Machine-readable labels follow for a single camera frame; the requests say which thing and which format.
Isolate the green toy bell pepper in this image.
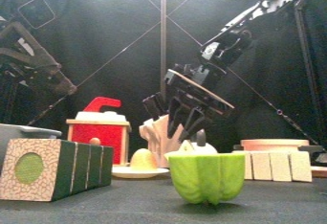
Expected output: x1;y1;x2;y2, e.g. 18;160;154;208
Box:
166;152;248;207

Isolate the small white plate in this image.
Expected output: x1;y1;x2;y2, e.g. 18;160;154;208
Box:
111;165;171;180

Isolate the black toy item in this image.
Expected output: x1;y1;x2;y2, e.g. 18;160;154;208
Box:
298;145;327;168

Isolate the sliced wooden toy bread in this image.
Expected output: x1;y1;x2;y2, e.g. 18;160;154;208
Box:
231;150;314;183

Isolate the green sliced wooden toy block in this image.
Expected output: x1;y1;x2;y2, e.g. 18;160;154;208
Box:
0;138;115;203

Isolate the wooden toy board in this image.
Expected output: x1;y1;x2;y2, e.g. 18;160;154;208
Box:
310;165;327;179

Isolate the white toy with dark stem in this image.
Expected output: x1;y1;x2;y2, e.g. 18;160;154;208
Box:
178;129;220;156

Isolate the vertical metal frame pole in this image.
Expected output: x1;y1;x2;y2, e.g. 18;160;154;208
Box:
159;0;168;102

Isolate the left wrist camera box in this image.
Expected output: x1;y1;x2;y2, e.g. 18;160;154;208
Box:
16;0;58;30

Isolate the yellowish eggshell half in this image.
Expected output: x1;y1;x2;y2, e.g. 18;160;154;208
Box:
130;147;160;171

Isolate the black tripod stand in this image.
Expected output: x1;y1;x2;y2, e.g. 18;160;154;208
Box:
292;0;327;146

